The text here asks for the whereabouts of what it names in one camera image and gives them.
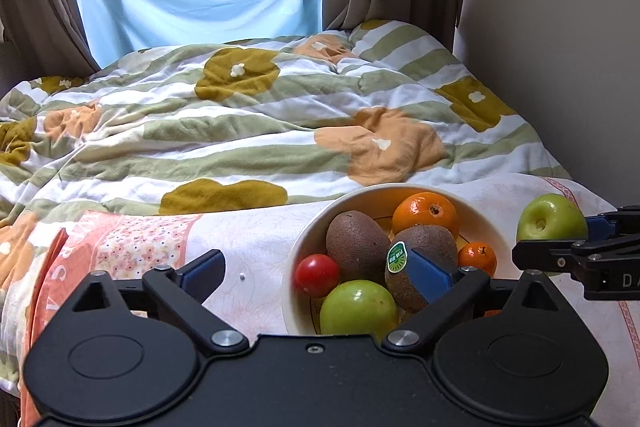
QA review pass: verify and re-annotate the white cloth with pink border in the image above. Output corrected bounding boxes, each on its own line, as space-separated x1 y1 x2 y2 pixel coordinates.
15 177 640 408

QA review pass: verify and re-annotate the duck print ceramic bowl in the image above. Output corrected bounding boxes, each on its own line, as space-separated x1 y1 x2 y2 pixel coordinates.
281 183 518 338

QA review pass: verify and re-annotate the red tomato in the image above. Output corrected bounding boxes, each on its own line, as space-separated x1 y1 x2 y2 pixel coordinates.
293 253 342 299

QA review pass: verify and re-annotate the small orange mandarin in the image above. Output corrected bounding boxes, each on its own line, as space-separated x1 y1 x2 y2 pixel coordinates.
457 241 499 278

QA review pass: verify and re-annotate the brown kiwi with green sticker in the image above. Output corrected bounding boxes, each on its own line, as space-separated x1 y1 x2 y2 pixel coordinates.
385 225 459 313

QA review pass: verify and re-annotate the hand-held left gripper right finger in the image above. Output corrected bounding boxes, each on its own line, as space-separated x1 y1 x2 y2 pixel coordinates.
381 247 576 358

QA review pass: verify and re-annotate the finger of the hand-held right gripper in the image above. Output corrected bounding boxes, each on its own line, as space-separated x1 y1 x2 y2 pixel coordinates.
512 238 592 273
584 205 640 239

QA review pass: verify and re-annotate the green apple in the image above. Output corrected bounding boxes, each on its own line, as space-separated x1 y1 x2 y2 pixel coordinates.
320 280 400 336
516 193 590 242

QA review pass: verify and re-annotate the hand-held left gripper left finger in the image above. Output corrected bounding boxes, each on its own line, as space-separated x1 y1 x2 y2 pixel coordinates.
62 249 251 358

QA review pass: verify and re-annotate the floral striped blanket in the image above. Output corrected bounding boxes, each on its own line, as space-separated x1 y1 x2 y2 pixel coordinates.
0 19 573 393

